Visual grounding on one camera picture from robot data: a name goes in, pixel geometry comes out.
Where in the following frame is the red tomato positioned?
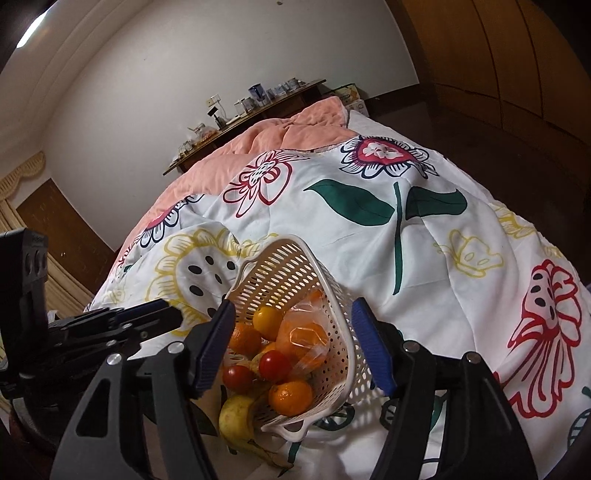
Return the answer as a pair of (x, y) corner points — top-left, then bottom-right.
(259, 350), (291, 384)
(222, 365), (256, 395)

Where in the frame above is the green-brown round fruit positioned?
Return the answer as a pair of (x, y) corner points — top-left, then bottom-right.
(249, 353), (263, 376)

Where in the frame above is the large orange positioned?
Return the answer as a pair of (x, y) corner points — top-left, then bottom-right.
(269, 380), (314, 417)

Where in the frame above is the beige curtain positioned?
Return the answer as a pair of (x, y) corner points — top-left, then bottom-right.
(1, 151), (93, 317)

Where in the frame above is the brown wooden door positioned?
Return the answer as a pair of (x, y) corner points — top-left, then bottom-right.
(17, 179), (115, 294)

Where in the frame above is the yellow banana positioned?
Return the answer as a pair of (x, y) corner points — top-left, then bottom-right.
(218, 394), (291, 469)

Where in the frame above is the small orange fruit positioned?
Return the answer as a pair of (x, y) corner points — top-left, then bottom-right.
(252, 306), (283, 341)

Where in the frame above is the white plastic perforated basket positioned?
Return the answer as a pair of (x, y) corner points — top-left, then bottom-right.
(228, 236), (370, 442)

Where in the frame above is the plastic bag of oranges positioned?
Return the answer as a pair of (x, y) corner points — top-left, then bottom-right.
(276, 289), (331, 377)

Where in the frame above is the floral white bed sheet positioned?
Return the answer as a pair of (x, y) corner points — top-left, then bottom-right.
(92, 112), (590, 475)

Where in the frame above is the blue mug on shelf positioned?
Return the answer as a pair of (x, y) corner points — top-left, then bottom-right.
(249, 84), (269, 106)

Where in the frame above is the pink quilt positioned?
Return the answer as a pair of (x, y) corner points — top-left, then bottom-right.
(113, 96), (355, 267)

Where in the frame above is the wooden headboard shelf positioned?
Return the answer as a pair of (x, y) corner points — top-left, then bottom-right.
(162, 79), (327, 176)

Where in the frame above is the ceiling tube light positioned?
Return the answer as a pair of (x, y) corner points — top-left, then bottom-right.
(16, 11), (48, 49)

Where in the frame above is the wooden wardrobe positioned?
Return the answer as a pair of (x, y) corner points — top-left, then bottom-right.
(388, 1), (590, 187)

